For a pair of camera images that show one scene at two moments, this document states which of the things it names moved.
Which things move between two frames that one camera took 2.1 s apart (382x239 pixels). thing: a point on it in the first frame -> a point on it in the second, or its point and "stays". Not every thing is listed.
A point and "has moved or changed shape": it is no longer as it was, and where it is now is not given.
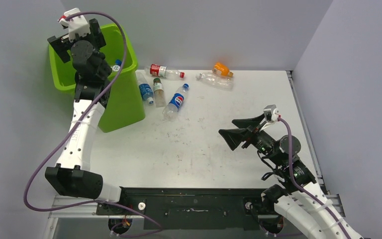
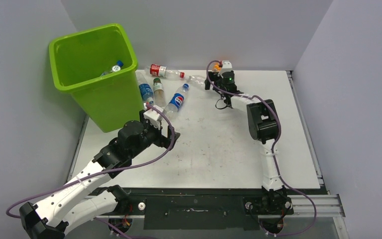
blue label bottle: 147,92 stays
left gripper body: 62,44 -> 153,135
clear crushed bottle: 224,82 has moved or changed shape
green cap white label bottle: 158,93 stays
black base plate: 205,209 stays
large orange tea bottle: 116,67 stays
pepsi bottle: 171,109 stays
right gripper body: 262,141 -> 216,79
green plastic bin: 124,107 stays
